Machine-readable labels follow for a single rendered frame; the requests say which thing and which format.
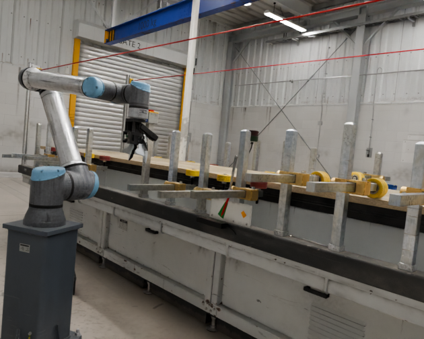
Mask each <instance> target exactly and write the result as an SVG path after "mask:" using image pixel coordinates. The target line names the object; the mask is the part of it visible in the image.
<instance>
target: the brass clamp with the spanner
mask: <svg viewBox="0 0 424 339"><path fill-rule="evenodd" d="M232 189H233V190H244V191H246V193H245V198H240V199H244V200H250V201H254V200H258V190H257V189H255V190H252V189H250V188H240V187H236V186H232Z"/></svg>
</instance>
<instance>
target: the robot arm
mask: <svg viewBox="0 0 424 339"><path fill-rule="evenodd" d="M18 81H19V83H20V85H21V86H22V87H23V88H25V89H28V90H31V91H37V92H39V94H40V98H41V99H42V103H43V106H44V111H45V113H46V117H47V120H48V125H49V127H50V131H51V135H52V139H53V141H54V144H55V149H56V152H57V156H58V158H59V163H60V167H57V166H56V167H54V166H42V167H35V168H34V169H33V170H32V174H31V177H30V197H29V207H28V210H27V212H26V214H25V216H24V218H23V225H25V226H29V227H38V228H52V227H61V226H64V225H66V218H65V214H64V212H63V201H64V200H81V199H82V200H84V199H87V198H91V197H93V196H94V195H95V194H96V192H97V191H98V188H99V180H98V179H99V178H98V175H97V174H96V173H95V172H93V171H89V169H88V166H87V163H85V162H83V161H82V159H81V155H80V152H79V149H78V146H77V142H76V139H75V135H74V132H73V128H72V126H71V121H70V119H69V115H68V112H67V108H66V105H65V101H64V99H63V93H70V94H75V95H79V96H86V97H89V98H96V99H100V100H106V101H109V102H112V103H114V104H129V115H128V117H129V118H126V126H125V131H123V136H122V142H123V143H128V144H129V146H128V147H126V148H124V149H123V150H122V152H124V153H127V154H129V158H128V160H129V161H130V160H131V159H132V158H133V155H134V153H136V154H138V155H141V156H143V160H144V163H146V162H147V155H148V143H147V139H146V137H147V138H148V139H149V140H151V141H157V139H158V136H157V135H156V134H155V133H153V132H152V131H151V130H149V129H148V128H147V127H146V126H145V125H144V124H141V123H142V122H145V119H148V113H149V97H150V92H151V91H150V84H148V83H144V82H140V81H131V84H119V83H115V82H112V81H107V80H105V79H100V78H98V77H79V76H74V75H64V74H58V73H49V72H46V71H41V70H39V69H37V68H34V67H26V68H23V69H22V70H21V71H20V72H19V75H18ZM124 135H126V139H124ZM137 145H138V149H137Z"/></svg>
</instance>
